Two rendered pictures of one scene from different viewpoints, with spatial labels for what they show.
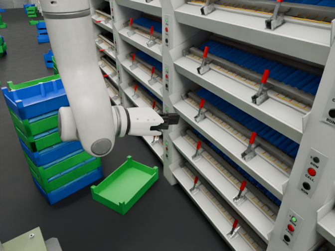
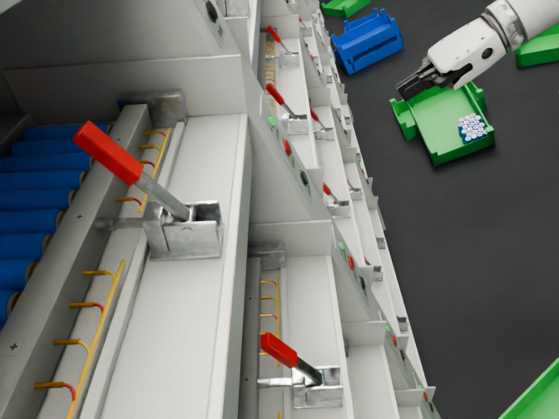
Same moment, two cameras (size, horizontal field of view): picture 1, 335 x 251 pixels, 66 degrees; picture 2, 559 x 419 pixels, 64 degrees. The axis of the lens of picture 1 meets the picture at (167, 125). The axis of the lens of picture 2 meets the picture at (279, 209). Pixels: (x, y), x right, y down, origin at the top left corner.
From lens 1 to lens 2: 1.40 m
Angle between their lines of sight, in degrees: 100
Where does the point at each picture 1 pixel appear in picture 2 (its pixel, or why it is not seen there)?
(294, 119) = (289, 44)
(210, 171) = (365, 244)
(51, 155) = not seen: outside the picture
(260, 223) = (351, 173)
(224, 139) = (332, 166)
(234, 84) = (287, 89)
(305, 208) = not seen: hidden behind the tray
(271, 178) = (324, 116)
